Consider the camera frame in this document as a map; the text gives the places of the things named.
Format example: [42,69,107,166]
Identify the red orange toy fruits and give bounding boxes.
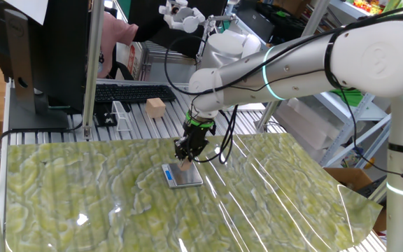
[353,0,384,15]

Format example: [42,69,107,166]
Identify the green plastic bag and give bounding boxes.
[329,89,363,108]

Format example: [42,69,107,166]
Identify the person in pink sweater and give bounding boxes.
[88,10,160,80]

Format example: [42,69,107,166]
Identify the large wooden block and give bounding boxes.
[145,97,167,119]

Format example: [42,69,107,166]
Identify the green marble pattern mat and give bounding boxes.
[4,132,383,252]

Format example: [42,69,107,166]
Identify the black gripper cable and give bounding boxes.
[192,104,240,165]

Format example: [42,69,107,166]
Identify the black camera cable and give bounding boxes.
[163,5,403,97]

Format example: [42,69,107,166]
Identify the grey metal shelf rack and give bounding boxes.
[306,0,403,169]

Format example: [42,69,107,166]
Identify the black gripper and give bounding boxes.
[173,121,218,165]

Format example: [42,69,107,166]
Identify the black electronic box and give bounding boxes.
[357,174,388,202]

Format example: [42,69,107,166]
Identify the grey metal cart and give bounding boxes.
[139,41,202,84]

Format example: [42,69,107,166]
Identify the white red printed box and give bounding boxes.
[127,44,138,75]

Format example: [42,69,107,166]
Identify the small black device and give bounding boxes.
[94,102,118,127]

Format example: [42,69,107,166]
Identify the white plastic sheet stack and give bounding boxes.
[274,97,342,162]

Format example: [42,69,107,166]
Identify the dark grey case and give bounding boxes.
[235,7,276,36]

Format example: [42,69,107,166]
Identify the silver digital pocket scale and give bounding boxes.
[161,161,204,190]

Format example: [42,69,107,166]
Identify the colourful plastic bag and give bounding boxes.
[340,145,364,168]

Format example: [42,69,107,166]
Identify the white red paper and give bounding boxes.
[375,229,388,248]

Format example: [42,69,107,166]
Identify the small wooden block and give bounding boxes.
[178,159,194,172]

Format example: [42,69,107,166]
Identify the green plastic bottle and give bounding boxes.
[383,0,402,11]

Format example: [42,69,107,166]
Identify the black computer keyboard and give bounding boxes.
[94,83,177,104]

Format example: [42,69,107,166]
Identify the black office chair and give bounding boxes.
[107,48,135,81]

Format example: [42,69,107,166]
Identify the white haptic controller device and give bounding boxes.
[158,0,262,69]

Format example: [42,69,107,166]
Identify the brown cardboard box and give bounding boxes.
[323,167,388,234]

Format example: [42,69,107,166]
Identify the black Dell monitor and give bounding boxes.
[0,0,91,132]

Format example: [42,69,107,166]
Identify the black monitor cable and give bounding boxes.
[0,120,84,165]

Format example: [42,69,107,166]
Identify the small white paper sheet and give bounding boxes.
[1,0,50,26]

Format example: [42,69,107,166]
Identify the clear acrylic stand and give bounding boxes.
[111,100,133,132]

